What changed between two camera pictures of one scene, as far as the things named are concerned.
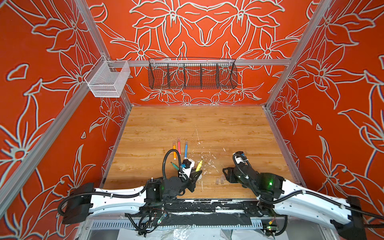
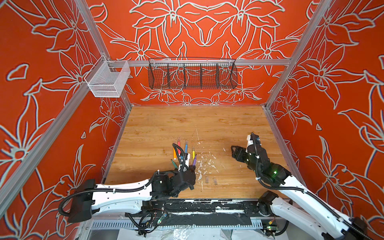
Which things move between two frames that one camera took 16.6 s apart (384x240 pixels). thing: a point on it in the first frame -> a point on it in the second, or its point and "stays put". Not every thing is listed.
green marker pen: [175, 166] stays put
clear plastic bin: [107, 78] stays put
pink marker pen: [179, 145] stays put
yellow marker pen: [199, 166] -> [193, 153]
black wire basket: [192, 73] stays put
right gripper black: [229, 174] -> [238, 149]
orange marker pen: [174, 147] -> [174, 154]
